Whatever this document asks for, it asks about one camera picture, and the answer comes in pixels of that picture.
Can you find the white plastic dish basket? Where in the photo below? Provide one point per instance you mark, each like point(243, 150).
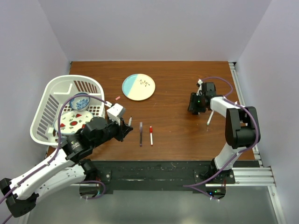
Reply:
point(56, 92)

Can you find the purple pen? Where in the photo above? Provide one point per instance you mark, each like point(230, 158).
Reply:
point(140, 129)

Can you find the blue patterned bowl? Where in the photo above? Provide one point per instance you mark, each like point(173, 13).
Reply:
point(80, 103)

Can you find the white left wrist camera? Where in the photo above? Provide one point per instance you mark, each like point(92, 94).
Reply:
point(116, 112)

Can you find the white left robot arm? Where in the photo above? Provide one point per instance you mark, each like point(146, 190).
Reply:
point(62, 168)

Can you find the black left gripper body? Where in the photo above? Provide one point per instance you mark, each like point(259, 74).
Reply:
point(113, 130)

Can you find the cream and teal plate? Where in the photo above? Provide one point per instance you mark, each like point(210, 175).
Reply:
point(138, 87)

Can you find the watermelon patterned plate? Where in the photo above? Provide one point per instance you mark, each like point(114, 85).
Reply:
point(72, 121)

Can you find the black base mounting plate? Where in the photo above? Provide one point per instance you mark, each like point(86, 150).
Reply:
point(110, 176)

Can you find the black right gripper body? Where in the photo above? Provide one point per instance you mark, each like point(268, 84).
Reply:
point(201, 108)

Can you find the white black-tip marker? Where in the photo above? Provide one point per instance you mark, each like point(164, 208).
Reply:
point(210, 118)

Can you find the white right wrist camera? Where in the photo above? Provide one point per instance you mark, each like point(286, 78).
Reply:
point(199, 84)

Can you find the grey silver pen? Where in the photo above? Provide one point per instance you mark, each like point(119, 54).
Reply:
point(130, 121)

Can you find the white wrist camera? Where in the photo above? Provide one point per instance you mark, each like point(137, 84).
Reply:
point(199, 84)
point(116, 112)

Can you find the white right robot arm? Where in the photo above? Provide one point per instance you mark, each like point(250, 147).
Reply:
point(242, 130)

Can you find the red marker pen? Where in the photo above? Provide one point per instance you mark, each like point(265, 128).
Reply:
point(151, 135)

